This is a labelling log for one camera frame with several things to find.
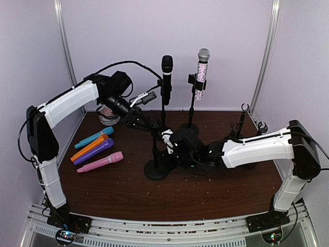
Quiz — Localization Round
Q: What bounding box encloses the purple microphone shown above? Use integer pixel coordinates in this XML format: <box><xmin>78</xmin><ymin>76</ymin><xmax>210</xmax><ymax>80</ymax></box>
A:
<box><xmin>73</xmin><ymin>138</ymin><xmax>115</xmax><ymax>166</ymax></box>

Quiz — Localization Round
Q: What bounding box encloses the aluminium post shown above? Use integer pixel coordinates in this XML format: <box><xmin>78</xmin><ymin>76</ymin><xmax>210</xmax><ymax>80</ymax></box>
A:
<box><xmin>250</xmin><ymin>0</ymin><xmax>281</xmax><ymax>115</ymax></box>
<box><xmin>53</xmin><ymin>0</ymin><xmax>85</xmax><ymax>112</ymax></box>

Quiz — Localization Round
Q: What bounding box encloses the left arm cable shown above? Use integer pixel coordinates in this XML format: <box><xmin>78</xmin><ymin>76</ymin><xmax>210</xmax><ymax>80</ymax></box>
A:
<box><xmin>17</xmin><ymin>60</ymin><xmax>163</xmax><ymax>163</ymax></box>

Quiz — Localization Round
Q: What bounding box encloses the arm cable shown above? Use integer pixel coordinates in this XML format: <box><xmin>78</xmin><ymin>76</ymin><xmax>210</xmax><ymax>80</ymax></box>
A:
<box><xmin>290</xmin><ymin>126</ymin><xmax>329</xmax><ymax>171</ymax></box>
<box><xmin>17</xmin><ymin>60</ymin><xmax>163</xmax><ymax>163</ymax></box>

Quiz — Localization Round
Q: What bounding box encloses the glitter mic stand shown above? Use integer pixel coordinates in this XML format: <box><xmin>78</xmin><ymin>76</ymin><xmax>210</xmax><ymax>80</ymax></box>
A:
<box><xmin>179</xmin><ymin>74</ymin><xmax>207</xmax><ymax>135</ymax></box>

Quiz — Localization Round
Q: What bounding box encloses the glitter silver microphone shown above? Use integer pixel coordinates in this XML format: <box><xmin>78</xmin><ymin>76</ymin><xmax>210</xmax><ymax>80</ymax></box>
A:
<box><xmin>194</xmin><ymin>48</ymin><xmax>210</xmax><ymax>101</ymax></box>

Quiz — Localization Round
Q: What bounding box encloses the black microphone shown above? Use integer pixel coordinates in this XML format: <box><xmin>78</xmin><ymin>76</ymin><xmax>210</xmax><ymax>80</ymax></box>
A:
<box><xmin>161</xmin><ymin>55</ymin><xmax>173</xmax><ymax>105</ymax></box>

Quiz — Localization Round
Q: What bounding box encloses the left aluminium post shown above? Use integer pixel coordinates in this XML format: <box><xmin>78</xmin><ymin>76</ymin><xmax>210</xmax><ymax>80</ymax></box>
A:
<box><xmin>53</xmin><ymin>0</ymin><xmax>85</xmax><ymax>112</ymax></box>

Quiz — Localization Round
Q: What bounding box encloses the front aluminium rail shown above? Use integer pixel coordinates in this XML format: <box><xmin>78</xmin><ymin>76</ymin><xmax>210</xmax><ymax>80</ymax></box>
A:
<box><xmin>20</xmin><ymin>200</ymin><xmax>319</xmax><ymax>247</ymax></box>

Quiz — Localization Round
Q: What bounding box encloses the blue microphone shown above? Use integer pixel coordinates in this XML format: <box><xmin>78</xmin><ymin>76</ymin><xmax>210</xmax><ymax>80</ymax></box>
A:
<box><xmin>75</xmin><ymin>127</ymin><xmax>114</xmax><ymax>149</ymax></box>

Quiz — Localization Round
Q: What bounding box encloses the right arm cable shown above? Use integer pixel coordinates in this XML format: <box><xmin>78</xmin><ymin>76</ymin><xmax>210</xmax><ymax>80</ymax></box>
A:
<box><xmin>290</xmin><ymin>126</ymin><xmax>329</xmax><ymax>171</ymax></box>

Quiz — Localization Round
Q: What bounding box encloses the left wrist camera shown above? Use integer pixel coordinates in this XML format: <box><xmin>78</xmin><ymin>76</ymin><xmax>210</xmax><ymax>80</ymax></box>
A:
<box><xmin>130</xmin><ymin>91</ymin><xmax>157</xmax><ymax>108</ymax></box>

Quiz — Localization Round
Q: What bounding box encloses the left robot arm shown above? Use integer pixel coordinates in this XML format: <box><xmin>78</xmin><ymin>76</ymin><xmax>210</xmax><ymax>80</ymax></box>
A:
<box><xmin>25</xmin><ymin>71</ymin><xmax>151</xmax><ymax>233</ymax></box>

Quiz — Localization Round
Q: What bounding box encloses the pink mic stand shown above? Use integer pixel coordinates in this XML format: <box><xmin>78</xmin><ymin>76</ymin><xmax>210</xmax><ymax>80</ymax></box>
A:
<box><xmin>144</xmin><ymin>119</ymin><xmax>169</xmax><ymax>181</ymax></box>

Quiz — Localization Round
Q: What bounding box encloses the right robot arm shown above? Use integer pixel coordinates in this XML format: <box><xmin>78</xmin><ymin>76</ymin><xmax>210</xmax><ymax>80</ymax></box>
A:
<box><xmin>161</xmin><ymin>120</ymin><xmax>321</xmax><ymax>232</ymax></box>

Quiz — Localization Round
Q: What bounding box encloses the right aluminium post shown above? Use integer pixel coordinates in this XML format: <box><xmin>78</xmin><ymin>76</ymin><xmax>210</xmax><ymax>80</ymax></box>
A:
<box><xmin>250</xmin><ymin>0</ymin><xmax>281</xmax><ymax>115</ymax></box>

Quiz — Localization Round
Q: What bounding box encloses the pink microphone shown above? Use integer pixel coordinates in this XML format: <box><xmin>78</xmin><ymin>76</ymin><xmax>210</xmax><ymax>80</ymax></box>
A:
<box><xmin>77</xmin><ymin>151</ymin><xmax>124</xmax><ymax>173</ymax></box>

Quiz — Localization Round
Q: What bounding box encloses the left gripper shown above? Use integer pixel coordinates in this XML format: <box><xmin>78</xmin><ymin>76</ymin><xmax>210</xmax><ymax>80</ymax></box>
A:
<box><xmin>100</xmin><ymin>92</ymin><xmax>152</xmax><ymax>132</ymax></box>

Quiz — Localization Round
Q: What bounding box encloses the mic stand front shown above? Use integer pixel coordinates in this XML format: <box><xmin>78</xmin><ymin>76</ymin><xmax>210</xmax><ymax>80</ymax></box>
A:
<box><xmin>256</xmin><ymin>121</ymin><xmax>268</xmax><ymax>136</ymax></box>

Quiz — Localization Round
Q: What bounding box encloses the orange microphone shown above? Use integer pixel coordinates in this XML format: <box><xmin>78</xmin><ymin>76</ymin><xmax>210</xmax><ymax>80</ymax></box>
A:
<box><xmin>70</xmin><ymin>134</ymin><xmax>109</xmax><ymax>162</ymax></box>

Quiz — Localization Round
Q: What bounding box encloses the black mic stand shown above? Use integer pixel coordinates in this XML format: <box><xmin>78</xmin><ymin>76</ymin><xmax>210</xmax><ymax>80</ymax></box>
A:
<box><xmin>156</xmin><ymin>80</ymin><xmax>170</xmax><ymax>141</ymax></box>

